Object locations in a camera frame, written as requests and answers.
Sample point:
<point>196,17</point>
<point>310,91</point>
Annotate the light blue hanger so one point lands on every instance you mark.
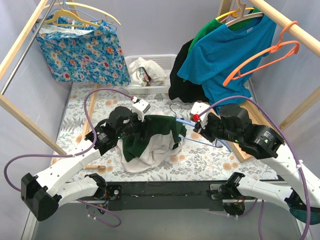
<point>218,143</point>

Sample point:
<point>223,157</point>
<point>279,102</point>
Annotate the blue t-shirt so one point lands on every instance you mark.
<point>218,53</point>

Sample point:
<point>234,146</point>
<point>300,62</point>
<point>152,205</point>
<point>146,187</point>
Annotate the black t-shirt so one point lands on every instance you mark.
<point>186,91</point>

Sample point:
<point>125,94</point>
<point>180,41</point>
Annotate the floral patterned table mat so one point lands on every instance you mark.
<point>194,162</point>

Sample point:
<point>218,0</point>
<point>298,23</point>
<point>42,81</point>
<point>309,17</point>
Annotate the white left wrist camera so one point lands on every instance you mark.
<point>140,107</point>

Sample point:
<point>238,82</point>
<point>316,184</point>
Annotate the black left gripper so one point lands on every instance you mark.
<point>144,129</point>

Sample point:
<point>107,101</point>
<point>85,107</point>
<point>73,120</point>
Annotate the beige wooden hanger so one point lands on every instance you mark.
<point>242,16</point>

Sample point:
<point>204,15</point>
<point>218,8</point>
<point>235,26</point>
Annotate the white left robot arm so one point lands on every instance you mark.
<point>51,188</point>

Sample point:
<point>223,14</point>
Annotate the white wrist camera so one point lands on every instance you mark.
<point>140,107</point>
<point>199,113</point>

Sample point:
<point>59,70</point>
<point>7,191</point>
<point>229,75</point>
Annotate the yellow plastic hanger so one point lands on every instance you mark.
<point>66,13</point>

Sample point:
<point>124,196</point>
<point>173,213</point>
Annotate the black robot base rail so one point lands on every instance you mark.
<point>171,195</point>

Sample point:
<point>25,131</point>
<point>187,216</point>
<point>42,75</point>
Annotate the metal rod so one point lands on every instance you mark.
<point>18,43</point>

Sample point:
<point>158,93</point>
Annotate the cream plastic hanger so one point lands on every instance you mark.
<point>81,5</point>

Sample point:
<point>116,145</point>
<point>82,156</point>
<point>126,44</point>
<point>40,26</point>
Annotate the bright green t-shirt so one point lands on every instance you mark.
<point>211,26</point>

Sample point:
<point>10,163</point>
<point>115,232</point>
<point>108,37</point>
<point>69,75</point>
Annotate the thin blue wire hanger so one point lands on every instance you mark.
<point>68,9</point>

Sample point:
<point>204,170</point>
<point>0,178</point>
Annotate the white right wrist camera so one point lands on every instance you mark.
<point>199,113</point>

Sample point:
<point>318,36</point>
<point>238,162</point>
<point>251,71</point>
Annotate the white floral print t-shirt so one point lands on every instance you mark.
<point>145,73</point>

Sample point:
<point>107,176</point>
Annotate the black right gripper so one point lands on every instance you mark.
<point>207,128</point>

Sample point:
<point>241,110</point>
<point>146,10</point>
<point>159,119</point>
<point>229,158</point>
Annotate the left wooden clothes rack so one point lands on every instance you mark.
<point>32,90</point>

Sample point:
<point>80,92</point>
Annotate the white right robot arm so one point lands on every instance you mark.
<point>291,197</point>

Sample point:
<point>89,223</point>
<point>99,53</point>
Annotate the green and grey raglan shirt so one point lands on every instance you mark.
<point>164,141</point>

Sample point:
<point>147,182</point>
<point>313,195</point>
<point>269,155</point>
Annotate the blue floral garment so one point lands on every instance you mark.
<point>83,54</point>

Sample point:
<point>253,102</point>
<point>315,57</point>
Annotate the yellow right hanger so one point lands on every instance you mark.
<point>234,13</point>

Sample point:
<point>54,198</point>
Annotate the right wooden rack base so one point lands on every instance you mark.
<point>259,141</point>

